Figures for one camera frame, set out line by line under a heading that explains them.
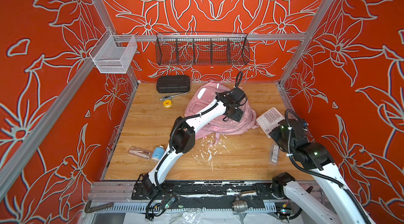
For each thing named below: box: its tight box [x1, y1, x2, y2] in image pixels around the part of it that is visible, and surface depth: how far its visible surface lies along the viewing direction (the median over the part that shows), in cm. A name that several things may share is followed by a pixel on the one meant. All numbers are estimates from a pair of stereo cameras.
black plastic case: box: [156, 75, 191, 94], surface depth 115 cm
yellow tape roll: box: [163, 99, 173, 109], surface depth 108 cm
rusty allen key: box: [84, 199, 115, 213], surface depth 71 cm
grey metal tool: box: [158, 92, 188, 101], surface depth 112 cm
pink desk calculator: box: [256, 107, 286, 138], surface depth 80 cm
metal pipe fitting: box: [231, 200, 249, 213], surface depth 68 cm
